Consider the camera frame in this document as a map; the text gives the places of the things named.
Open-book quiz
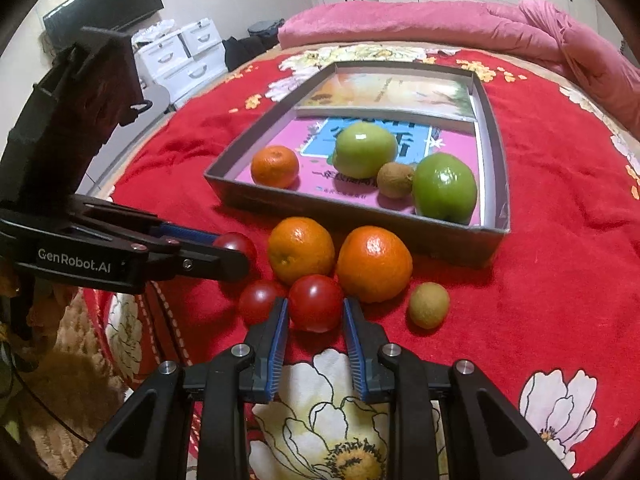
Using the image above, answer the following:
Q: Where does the light green apple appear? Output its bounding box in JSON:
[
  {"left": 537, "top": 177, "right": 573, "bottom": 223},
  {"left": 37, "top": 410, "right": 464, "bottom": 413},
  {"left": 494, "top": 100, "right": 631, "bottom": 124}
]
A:
[{"left": 331, "top": 122, "right": 398, "bottom": 180}]

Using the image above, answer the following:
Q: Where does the black clothes pile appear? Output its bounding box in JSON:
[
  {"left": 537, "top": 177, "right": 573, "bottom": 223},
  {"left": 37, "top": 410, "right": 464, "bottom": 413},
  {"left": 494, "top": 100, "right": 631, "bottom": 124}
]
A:
[{"left": 222, "top": 36, "right": 279, "bottom": 72}]

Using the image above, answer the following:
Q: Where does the black wall television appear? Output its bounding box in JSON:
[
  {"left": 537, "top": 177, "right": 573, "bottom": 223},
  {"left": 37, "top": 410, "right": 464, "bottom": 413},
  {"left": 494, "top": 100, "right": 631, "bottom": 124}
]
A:
[{"left": 42, "top": 0, "right": 164, "bottom": 51}]

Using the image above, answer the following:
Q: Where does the grey stool with clothes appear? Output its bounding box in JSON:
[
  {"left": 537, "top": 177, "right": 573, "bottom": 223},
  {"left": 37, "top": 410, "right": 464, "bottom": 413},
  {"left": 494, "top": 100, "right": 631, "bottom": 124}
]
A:
[{"left": 247, "top": 18, "right": 285, "bottom": 38}]

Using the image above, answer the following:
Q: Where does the beige bed sheet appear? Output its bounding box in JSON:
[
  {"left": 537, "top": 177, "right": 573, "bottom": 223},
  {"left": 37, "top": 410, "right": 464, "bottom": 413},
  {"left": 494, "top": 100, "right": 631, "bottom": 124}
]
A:
[{"left": 14, "top": 39, "right": 640, "bottom": 480}]

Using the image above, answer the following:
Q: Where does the red floral blanket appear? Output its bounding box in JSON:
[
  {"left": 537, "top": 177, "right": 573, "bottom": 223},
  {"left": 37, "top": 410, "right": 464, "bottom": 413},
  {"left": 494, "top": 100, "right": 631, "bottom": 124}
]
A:
[{"left": 113, "top": 47, "right": 639, "bottom": 479}]

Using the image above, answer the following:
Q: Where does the red cherry tomato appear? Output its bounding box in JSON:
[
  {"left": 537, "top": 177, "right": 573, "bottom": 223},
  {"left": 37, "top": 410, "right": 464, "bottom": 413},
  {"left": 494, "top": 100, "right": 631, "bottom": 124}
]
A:
[
  {"left": 288, "top": 274, "right": 345, "bottom": 334},
  {"left": 238, "top": 280, "right": 288, "bottom": 326},
  {"left": 213, "top": 232, "right": 257, "bottom": 271}
]

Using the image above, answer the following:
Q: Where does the small brown kiwi fruit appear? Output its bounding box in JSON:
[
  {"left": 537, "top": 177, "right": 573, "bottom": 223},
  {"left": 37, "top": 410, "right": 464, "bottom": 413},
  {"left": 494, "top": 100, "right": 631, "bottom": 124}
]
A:
[{"left": 408, "top": 282, "right": 450, "bottom": 330}]

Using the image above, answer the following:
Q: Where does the sunflower cover book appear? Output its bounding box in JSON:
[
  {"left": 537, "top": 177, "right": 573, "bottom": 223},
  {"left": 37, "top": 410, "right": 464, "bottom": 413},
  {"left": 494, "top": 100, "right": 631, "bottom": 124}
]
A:
[{"left": 297, "top": 70, "right": 475, "bottom": 120}]

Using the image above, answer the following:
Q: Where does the pink quilt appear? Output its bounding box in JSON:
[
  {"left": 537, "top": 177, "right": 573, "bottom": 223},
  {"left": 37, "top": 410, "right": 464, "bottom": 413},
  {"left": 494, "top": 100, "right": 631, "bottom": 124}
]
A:
[{"left": 279, "top": 0, "right": 639, "bottom": 136}]

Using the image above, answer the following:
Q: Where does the grey shallow cardboard box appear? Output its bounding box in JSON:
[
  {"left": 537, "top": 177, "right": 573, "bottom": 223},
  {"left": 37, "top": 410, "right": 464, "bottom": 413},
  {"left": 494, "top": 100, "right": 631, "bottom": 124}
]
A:
[{"left": 205, "top": 61, "right": 511, "bottom": 266}]

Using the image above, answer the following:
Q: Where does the white drawer cabinet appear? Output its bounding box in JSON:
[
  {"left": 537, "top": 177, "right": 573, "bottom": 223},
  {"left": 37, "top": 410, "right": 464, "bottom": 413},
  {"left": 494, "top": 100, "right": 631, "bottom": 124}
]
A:
[{"left": 134, "top": 18, "right": 228, "bottom": 110}]

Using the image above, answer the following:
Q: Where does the pink chinese workbook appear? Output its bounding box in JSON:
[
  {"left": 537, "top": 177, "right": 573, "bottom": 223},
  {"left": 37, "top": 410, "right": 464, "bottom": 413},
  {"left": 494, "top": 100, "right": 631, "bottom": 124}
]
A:
[{"left": 228, "top": 117, "right": 483, "bottom": 226}]

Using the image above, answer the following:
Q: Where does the large orange mandarin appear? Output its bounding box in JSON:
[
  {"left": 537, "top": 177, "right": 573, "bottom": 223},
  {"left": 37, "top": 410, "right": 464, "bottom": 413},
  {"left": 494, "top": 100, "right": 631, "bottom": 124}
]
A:
[{"left": 250, "top": 145, "right": 299, "bottom": 188}]

